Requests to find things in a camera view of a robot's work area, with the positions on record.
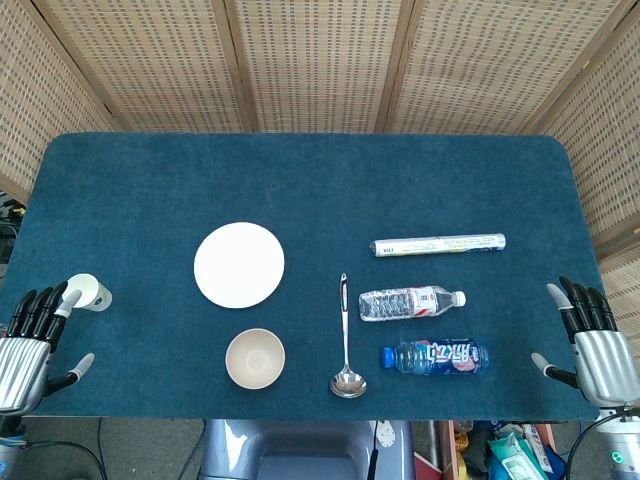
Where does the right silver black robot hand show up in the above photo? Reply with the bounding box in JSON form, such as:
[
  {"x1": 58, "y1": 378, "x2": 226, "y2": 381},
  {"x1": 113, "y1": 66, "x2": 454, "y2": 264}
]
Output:
[{"x1": 530, "y1": 275, "x2": 640, "y2": 407}]

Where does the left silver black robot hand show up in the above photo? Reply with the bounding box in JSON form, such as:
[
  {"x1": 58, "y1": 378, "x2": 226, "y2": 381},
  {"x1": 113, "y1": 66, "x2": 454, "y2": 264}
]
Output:
[{"x1": 0, "y1": 281, "x2": 96, "y2": 417}]

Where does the white paper cup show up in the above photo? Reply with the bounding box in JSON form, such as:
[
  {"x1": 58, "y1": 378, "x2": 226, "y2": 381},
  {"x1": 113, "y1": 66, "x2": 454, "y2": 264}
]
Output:
[{"x1": 60, "y1": 273, "x2": 114, "y2": 314}]

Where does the beige bowl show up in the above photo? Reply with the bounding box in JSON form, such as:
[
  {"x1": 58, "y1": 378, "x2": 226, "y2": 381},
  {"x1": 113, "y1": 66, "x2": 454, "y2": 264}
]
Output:
[{"x1": 224, "y1": 327, "x2": 287, "y2": 390}]

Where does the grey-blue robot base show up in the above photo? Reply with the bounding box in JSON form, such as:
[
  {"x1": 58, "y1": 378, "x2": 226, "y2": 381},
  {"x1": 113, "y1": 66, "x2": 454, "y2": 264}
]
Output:
[{"x1": 199, "y1": 418, "x2": 417, "y2": 480}]

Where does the white round plate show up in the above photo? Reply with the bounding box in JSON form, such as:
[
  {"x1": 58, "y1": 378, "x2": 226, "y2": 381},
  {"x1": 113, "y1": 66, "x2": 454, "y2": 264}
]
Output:
[{"x1": 193, "y1": 223, "x2": 286, "y2": 310}]

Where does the blue bag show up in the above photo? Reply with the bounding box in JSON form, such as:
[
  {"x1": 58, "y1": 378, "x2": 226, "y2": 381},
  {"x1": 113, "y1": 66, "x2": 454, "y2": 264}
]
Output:
[{"x1": 537, "y1": 442, "x2": 571, "y2": 480}]

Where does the green white pouch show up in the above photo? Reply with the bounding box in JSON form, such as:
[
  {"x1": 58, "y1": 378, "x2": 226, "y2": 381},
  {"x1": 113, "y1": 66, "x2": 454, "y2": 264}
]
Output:
[{"x1": 487, "y1": 432, "x2": 549, "y2": 480}]

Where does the black equipment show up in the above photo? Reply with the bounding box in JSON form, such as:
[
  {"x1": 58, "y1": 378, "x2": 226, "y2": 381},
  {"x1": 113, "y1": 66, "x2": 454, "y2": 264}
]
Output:
[{"x1": 0, "y1": 189, "x2": 26, "y2": 264}]

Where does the blue label drink bottle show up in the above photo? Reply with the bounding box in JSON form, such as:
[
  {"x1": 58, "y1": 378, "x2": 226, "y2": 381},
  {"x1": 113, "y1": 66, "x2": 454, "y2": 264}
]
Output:
[{"x1": 382, "y1": 338, "x2": 491, "y2": 377}]

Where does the red storage box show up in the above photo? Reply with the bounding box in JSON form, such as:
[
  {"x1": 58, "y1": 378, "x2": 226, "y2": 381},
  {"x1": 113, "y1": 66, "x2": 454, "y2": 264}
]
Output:
[{"x1": 433, "y1": 419, "x2": 559, "y2": 480}]

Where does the plastic wrap roll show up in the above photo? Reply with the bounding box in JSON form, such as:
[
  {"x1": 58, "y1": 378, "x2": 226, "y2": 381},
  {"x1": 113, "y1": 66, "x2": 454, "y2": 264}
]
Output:
[{"x1": 369, "y1": 232, "x2": 508, "y2": 259}]

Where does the clear water bottle white cap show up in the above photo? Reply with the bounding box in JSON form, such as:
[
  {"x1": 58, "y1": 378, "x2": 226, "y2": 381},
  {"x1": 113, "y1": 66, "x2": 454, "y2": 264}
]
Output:
[{"x1": 358, "y1": 285, "x2": 468, "y2": 323}]

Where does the woven bamboo screen panel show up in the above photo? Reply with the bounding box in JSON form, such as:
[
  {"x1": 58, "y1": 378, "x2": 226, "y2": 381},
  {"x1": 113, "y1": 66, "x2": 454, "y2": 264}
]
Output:
[
  {"x1": 32, "y1": 0, "x2": 259, "y2": 134},
  {"x1": 374, "y1": 0, "x2": 640, "y2": 136},
  {"x1": 0, "y1": 0, "x2": 119, "y2": 204},
  {"x1": 522, "y1": 9, "x2": 640, "y2": 346},
  {"x1": 212, "y1": 0, "x2": 416, "y2": 134}
]

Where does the steel ladle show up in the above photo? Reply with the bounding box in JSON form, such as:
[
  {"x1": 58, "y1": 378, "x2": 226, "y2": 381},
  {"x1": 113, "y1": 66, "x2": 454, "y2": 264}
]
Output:
[{"x1": 328, "y1": 272, "x2": 368, "y2": 399}]

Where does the dark blue table mat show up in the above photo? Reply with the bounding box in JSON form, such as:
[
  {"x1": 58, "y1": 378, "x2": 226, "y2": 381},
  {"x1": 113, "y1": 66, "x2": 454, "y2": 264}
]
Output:
[{"x1": 0, "y1": 132, "x2": 629, "y2": 421}]

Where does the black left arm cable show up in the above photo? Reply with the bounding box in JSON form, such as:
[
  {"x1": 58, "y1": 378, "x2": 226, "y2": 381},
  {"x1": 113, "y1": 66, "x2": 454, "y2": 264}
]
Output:
[{"x1": 22, "y1": 439, "x2": 107, "y2": 480}]

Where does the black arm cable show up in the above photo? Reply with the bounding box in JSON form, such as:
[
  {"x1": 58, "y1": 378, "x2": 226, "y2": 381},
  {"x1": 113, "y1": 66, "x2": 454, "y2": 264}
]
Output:
[
  {"x1": 569, "y1": 407, "x2": 629, "y2": 480},
  {"x1": 22, "y1": 439, "x2": 107, "y2": 480}
]

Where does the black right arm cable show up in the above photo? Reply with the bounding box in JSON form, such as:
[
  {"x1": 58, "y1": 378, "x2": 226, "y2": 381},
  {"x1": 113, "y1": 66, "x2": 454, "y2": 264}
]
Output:
[{"x1": 569, "y1": 407, "x2": 629, "y2": 480}]

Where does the white perforated bracket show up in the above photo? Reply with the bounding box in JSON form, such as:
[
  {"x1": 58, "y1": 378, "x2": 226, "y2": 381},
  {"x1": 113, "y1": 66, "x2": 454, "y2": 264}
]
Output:
[{"x1": 374, "y1": 420, "x2": 399, "y2": 450}]

